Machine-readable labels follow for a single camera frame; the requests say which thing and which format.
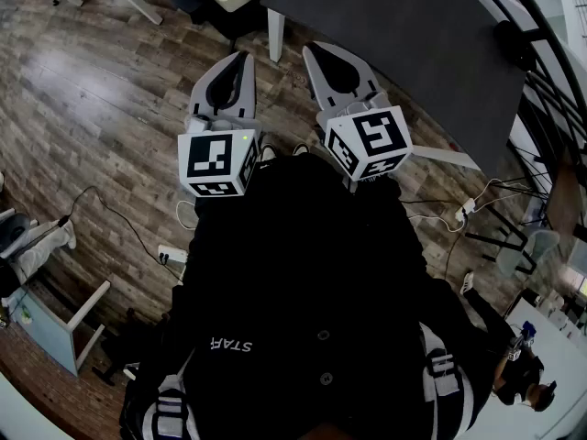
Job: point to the small white power adapter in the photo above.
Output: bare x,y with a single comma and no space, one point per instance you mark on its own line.
465,209

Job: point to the black floor stand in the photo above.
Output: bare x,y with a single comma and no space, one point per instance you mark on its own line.
124,346

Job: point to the person's right shoe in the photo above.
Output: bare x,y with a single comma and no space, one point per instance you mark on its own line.
300,148

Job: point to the person's left shoe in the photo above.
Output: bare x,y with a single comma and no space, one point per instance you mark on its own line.
268,152

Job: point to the white floor power strip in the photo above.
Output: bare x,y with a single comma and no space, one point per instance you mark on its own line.
173,254

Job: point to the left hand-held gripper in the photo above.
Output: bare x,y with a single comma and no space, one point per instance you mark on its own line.
208,161

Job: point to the grey plastic chair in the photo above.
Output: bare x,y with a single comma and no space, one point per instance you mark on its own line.
541,243

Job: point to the black metal railing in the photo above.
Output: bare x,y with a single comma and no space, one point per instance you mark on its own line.
540,32

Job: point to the black table top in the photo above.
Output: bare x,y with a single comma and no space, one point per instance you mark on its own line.
403,62

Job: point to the white work table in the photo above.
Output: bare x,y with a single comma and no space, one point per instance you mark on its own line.
555,365

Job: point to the grey office chair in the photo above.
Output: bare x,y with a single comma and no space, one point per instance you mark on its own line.
14,232

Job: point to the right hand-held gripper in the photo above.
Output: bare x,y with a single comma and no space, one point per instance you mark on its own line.
380,135

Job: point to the person's black jacket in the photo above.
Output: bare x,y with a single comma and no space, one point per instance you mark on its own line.
298,268

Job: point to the person's shoe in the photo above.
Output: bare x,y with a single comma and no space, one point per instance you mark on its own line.
300,148
268,152

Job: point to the person's left forearm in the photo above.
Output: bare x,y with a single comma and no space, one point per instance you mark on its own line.
211,227

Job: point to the person's right forearm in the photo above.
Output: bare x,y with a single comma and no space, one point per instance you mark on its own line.
390,218

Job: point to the white desk with blue panel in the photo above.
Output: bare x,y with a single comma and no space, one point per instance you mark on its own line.
46,333

